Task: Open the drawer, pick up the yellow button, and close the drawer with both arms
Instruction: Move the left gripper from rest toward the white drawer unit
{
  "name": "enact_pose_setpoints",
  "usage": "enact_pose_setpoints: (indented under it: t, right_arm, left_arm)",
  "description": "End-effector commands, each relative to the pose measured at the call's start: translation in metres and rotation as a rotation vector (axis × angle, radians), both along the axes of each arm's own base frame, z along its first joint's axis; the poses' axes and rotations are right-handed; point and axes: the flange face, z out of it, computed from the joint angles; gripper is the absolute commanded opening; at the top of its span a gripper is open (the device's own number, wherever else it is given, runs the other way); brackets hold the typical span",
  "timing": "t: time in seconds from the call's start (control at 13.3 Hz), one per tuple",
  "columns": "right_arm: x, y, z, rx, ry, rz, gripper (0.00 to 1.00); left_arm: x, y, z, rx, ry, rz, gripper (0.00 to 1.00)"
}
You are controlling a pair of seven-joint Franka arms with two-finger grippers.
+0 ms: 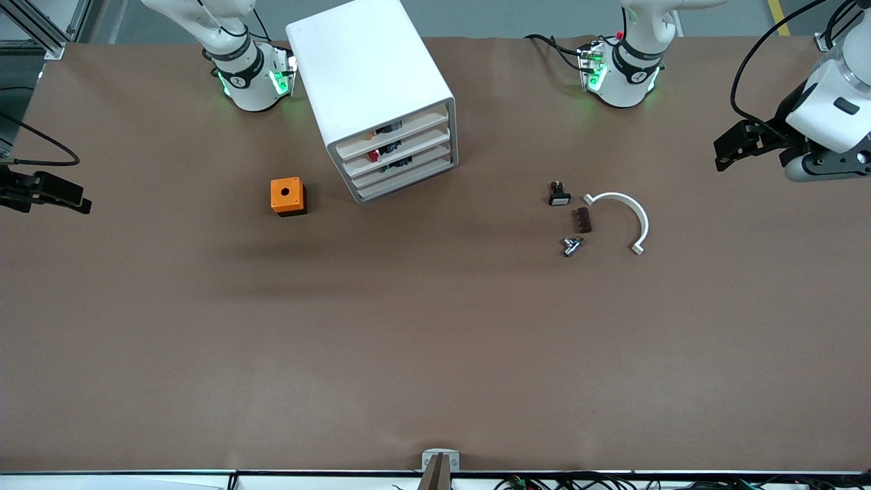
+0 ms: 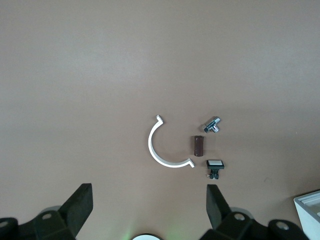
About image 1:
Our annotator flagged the white drawer cabinet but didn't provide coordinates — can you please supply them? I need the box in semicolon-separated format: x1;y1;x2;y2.
285;0;459;205

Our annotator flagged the brown table mat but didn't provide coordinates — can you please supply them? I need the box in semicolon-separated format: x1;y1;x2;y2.
0;34;871;474

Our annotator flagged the white curved plastic bracket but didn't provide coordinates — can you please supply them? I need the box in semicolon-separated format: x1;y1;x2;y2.
583;192;650;256

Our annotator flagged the white plastic drawer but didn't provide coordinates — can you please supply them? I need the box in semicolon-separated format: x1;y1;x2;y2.
342;126;452;176
335;111;451;161
348;142;453;189
354;155;455;202

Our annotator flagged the black cable bundle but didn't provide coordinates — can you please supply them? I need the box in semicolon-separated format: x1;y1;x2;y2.
495;473;871;490

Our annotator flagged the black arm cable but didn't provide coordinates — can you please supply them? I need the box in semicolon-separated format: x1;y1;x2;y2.
0;109;81;168
729;0;859;127

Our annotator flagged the white table edge rail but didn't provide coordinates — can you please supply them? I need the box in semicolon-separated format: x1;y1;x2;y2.
0;470;871;490

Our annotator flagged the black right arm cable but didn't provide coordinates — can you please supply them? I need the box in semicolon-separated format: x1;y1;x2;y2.
0;109;81;168

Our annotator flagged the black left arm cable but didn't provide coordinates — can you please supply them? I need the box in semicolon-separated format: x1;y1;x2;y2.
729;0;859;127

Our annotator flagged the orange button box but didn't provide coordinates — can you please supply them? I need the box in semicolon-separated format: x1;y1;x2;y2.
270;177;308;218

